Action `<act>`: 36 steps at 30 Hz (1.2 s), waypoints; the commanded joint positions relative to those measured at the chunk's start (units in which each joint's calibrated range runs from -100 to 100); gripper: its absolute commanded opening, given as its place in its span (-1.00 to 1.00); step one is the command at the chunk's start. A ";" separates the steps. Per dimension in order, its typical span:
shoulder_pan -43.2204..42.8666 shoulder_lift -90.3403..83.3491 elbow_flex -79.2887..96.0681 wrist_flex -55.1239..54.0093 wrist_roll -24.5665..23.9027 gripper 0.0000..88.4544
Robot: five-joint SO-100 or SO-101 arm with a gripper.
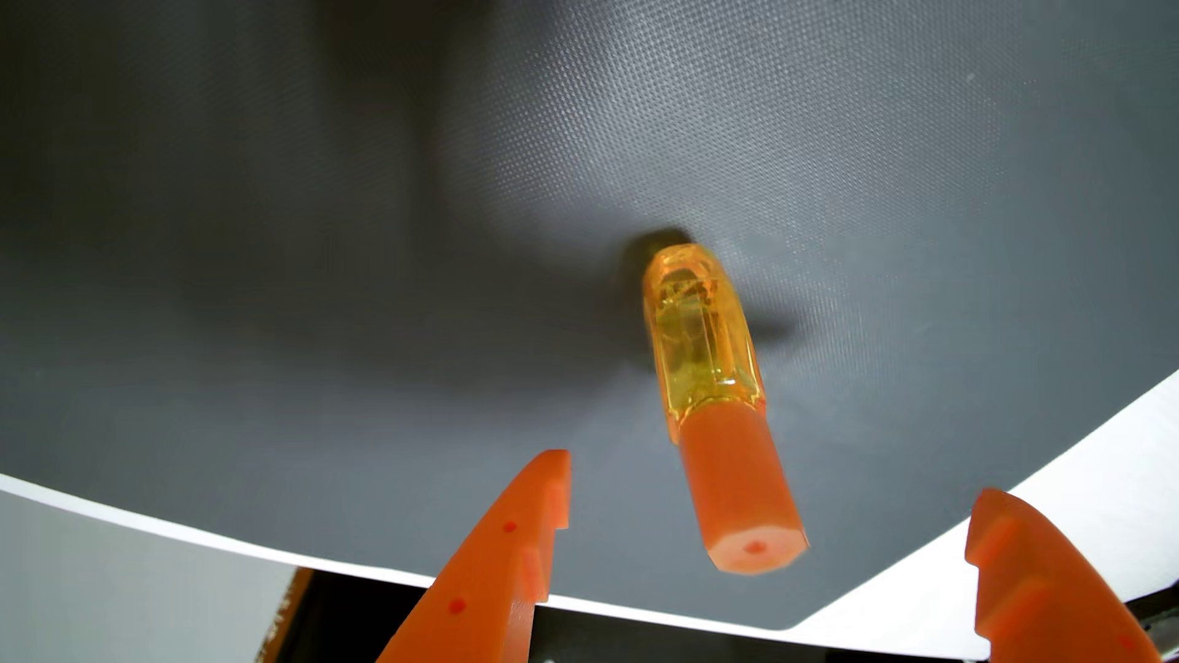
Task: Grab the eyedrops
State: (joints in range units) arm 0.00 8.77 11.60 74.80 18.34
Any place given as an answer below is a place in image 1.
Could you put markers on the dark grey textured mat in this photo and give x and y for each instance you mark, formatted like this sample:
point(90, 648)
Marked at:
point(368, 276)

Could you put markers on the yellow eyedrops bottle orange cap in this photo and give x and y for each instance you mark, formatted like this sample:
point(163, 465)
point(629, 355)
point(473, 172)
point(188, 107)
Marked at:
point(714, 405)

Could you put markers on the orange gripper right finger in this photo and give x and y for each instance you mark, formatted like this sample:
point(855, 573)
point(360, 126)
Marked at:
point(1050, 598)

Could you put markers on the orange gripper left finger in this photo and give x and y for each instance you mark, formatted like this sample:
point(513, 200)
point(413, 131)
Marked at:
point(488, 580)

